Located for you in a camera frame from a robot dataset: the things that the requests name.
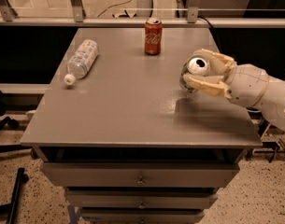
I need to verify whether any bottom grey drawer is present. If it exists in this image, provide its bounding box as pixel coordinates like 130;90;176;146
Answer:
81;209;204;224

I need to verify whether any yellow cable on floor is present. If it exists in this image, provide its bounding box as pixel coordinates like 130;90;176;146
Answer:
96;0;137;19

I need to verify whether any top grey drawer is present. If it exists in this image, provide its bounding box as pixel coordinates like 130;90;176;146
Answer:
41;162;239;188

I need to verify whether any middle grey drawer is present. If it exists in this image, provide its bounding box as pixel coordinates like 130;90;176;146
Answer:
65;189;218;209

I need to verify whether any grey drawer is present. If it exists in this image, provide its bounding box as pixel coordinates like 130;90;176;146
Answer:
65;189;218;209
81;209;204;224
41;162;239;188

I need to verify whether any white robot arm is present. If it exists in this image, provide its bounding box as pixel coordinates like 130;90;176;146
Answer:
180;49;285;132

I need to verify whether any white green 7up can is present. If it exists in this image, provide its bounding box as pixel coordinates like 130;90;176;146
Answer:
179;55;210;93

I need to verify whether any yellow metal frame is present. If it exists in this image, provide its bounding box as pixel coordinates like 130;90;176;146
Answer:
247;121;285;163

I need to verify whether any red coca-cola can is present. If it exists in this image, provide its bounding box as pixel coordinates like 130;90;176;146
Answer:
145;18;163;55

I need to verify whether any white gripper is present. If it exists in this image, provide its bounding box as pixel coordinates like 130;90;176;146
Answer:
182;49;269;107

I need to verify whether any grey drawer cabinet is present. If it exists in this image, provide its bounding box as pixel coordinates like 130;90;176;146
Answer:
20;27;263;224

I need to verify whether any clear plastic water bottle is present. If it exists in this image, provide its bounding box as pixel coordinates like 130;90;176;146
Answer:
64;39;98;85

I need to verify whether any metal window frame rail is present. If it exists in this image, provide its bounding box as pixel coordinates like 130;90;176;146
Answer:
0;0;285;28

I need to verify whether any black metal stand leg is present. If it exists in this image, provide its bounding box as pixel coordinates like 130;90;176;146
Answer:
0;167;29;224

